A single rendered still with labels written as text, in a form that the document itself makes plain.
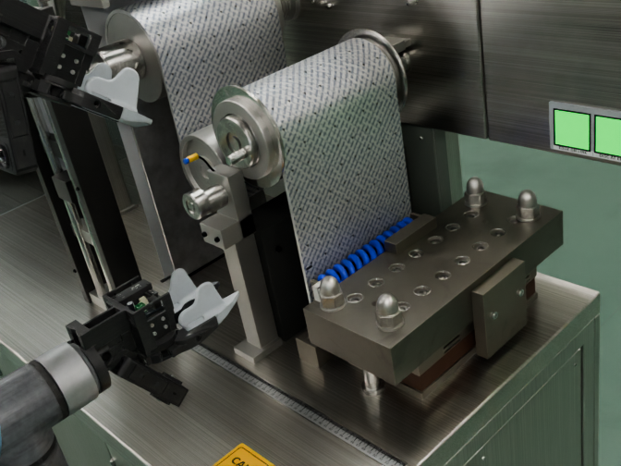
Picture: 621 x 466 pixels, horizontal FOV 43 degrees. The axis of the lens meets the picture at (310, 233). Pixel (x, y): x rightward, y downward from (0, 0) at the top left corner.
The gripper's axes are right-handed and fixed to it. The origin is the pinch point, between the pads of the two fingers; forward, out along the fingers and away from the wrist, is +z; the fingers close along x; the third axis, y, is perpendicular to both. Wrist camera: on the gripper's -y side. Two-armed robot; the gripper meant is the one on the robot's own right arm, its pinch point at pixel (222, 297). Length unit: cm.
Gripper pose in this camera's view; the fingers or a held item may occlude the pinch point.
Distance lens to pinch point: 102.9
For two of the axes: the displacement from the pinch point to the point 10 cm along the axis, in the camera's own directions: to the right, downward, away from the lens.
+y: -1.7, -8.6, -4.8
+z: 7.1, -4.4, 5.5
